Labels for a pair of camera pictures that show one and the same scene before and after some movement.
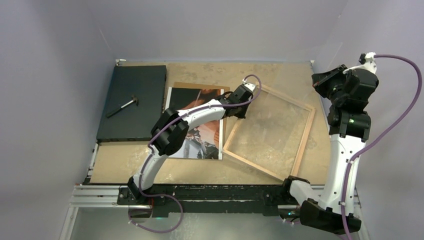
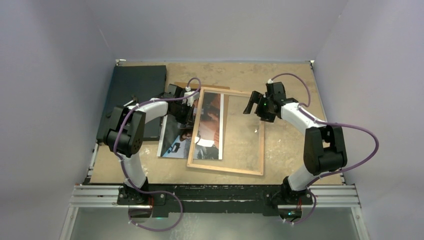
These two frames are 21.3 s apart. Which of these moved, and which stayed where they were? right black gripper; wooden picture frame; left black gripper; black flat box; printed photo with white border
Moved: left black gripper; right black gripper; wooden picture frame
Stayed: printed photo with white border; black flat box
